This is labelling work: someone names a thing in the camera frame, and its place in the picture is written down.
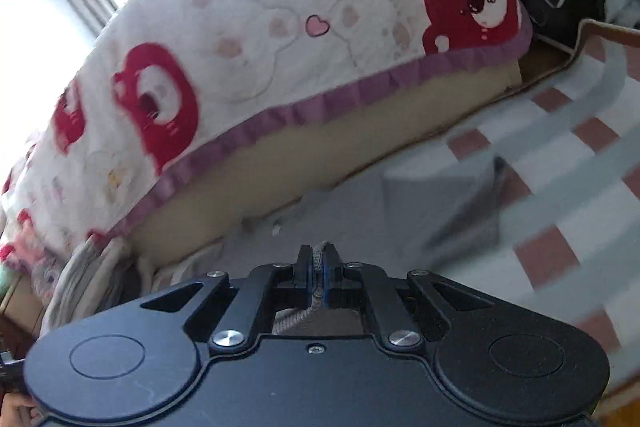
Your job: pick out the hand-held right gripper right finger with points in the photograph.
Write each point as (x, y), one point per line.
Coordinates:
(334, 279)

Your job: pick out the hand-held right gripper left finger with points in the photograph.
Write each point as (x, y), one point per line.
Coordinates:
(302, 272)

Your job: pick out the grey knit garment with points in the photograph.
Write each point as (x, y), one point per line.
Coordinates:
(440, 207)

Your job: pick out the stack of folded clothes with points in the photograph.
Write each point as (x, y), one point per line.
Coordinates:
(95, 272)

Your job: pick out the person's left hand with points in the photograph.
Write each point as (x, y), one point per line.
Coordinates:
(17, 409)

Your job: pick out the beige bed base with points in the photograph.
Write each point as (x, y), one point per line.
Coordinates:
(300, 167)

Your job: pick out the printed bear quilt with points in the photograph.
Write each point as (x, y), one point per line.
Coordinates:
(250, 57)

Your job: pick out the checkered floor mat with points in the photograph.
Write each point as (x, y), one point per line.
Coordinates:
(575, 187)

